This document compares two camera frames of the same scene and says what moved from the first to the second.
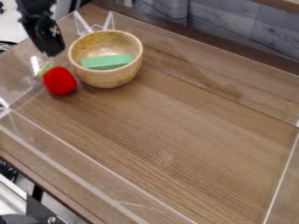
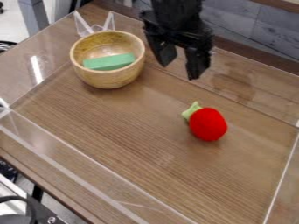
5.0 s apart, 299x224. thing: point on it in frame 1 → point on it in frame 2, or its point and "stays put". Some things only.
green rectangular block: [105, 61] stays put
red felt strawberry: [58, 80] → [207, 122]
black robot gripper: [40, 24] → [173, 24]
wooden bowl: [105, 58] stays put
